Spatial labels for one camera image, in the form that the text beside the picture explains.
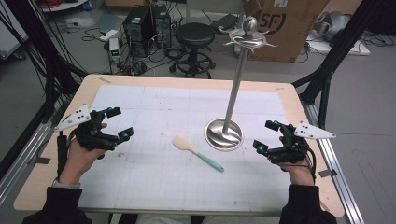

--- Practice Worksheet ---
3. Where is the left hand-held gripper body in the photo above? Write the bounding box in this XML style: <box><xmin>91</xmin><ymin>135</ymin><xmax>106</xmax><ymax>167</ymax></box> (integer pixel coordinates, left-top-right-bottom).
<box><xmin>54</xmin><ymin>104</ymin><xmax>120</xmax><ymax>152</ymax></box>

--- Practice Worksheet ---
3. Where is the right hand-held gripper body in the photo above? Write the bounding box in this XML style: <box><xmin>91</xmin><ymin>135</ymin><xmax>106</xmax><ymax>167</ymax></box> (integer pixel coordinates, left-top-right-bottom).
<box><xmin>266</xmin><ymin>120</ymin><xmax>337</xmax><ymax>165</ymax></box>

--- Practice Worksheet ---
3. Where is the metal hook stand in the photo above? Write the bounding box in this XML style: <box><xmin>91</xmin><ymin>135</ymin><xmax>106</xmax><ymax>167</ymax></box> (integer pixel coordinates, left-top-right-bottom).
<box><xmin>204</xmin><ymin>16</ymin><xmax>278</xmax><ymax>153</ymax></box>

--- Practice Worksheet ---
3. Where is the cream spatula with green handle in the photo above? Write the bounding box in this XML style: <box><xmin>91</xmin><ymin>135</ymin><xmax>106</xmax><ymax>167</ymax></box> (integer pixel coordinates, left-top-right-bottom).
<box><xmin>172</xmin><ymin>134</ymin><xmax>225</xmax><ymax>173</ymax></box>

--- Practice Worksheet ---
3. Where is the person's right hand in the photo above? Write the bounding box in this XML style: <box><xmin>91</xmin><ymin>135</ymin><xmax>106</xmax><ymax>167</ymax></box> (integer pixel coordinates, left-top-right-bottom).
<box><xmin>278</xmin><ymin>135</ymin><xmax>316</xmax><ymax>187</ymax></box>

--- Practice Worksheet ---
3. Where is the person's left hand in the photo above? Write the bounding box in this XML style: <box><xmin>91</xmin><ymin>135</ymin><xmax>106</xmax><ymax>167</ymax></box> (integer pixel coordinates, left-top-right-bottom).
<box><xmin>58</xmin><ymin>122</ymin><xmax>108</xmax><ymax>188</ymax></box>

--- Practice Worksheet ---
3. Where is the grey wristband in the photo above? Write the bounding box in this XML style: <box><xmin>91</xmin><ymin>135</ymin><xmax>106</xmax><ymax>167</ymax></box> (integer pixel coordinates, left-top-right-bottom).
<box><xmin>50</xmin><ymin>178</ymin><xmax>82</xmax><ymax>189</ymax></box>

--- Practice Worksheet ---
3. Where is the white device with green display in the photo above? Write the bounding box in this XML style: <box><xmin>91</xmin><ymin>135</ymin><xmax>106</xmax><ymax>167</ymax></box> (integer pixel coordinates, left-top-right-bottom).
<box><xmin>108</xmin><ymin>37</ymin><xmax>121</xmax><ymax>63</ymax></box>

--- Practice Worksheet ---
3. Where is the white grid mat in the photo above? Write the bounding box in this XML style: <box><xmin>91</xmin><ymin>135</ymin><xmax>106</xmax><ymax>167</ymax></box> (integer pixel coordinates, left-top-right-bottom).
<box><xmin>78</xmin><ymin>85</ymin><xmax>292</xmax><ymax>213</ymax></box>

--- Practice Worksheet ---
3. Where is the white power strip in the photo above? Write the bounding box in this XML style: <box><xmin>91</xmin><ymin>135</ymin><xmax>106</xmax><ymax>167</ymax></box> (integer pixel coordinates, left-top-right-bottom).
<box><xmin>99</xmin><ymin>29</ymin><xmax>119</xmax><ymax>42</ymax></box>

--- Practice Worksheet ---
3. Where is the large black computer tower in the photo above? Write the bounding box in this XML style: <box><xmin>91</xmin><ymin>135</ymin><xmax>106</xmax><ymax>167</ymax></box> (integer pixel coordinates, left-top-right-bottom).
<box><xmin>122</xmin><ymin>5</ymin><xmax>157</xmax><ymax>59</ymax></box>

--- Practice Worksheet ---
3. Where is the large cardboard box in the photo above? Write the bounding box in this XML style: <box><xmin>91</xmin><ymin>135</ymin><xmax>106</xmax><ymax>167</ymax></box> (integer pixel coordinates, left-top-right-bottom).
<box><xmin>242</xmin><ymin>0</ymin><xmax>332</xmax><ymax>63</ymax></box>

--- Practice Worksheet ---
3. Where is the narrow black computer tower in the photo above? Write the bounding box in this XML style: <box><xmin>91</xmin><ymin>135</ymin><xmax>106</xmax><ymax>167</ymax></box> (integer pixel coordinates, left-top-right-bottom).
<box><xmin>151</xmin><ymin>3</ymin><xmax>173</xmax><ymax>50</ymax></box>

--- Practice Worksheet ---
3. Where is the black round stool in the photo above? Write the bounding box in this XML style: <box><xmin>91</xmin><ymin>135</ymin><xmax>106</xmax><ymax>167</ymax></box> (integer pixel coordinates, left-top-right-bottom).
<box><xmin>169</xmin><ymin>21</ymin><xmax>217</xmax><ymax>79</ymax></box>

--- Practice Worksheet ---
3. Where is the black flat device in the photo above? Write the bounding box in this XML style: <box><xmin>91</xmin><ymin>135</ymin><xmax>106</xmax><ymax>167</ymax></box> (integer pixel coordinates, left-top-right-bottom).
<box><xmin>210</xmin><ymin>13</ymin><xmax>240</xmax><ymax>33</ymax></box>

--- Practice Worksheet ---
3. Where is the grey helmet-shaped device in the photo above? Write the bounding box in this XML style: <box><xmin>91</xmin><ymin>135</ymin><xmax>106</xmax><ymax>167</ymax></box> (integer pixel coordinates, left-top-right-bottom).
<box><xmin>312</xmin><ymin>10</ymin><xmax>353</xmax><ymax>43</ymax></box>

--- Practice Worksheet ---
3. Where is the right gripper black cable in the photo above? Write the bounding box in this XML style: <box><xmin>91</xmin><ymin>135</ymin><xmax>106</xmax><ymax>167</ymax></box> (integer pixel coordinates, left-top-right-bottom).
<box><xmin>305</xmin><ymin>147</ymin><xmax>318</xmax><ymax>183</ymax></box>

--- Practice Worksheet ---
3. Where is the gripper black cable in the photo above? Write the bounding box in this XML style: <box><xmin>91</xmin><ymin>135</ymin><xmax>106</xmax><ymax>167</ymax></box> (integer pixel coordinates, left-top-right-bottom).
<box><xmin>305</xmin><ymin>147</ymin><xmax>318</xmax><ymax>183</ymax></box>
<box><xmin>56</xmin><ymin>131</ymin><xmax>69</xmax><ymax>179</ymax></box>

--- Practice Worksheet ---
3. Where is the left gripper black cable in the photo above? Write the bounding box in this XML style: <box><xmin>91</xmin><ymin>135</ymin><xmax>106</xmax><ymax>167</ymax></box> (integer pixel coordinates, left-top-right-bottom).
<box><xmin>56</xmin><ymin>131</ymin><xmax>69</xmax><ymax>179</ymax></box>

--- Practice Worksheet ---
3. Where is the aluminium rail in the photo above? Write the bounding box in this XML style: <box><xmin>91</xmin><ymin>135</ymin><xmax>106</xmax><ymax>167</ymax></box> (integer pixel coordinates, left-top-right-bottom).
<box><xmin>299</xmin><ymin>100</ymin><xmax>366</xmax><ymax>224</ymax></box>
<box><xmin>0</xmin><ymin>104</ymin><xmax>69</xmax><ymax>204</ymax></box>

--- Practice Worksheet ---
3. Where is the black floor cable bundle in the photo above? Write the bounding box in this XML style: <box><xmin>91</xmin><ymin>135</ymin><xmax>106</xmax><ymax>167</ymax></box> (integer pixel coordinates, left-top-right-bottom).
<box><xmin>119</xmin><ymin>46</ymin><xmax>176</xmax><ymax>77</ymax></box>

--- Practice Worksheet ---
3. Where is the black frame stand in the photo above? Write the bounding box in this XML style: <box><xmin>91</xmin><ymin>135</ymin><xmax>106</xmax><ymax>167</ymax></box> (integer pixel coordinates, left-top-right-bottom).
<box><xmin>0</xmin><ymin>0</ymin><xmax>89</xmax><ymax>125</ymax></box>
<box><xmin>291</xmin><ymin>0</ymin><xmax>396</xmax><ymax>131</ymax></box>

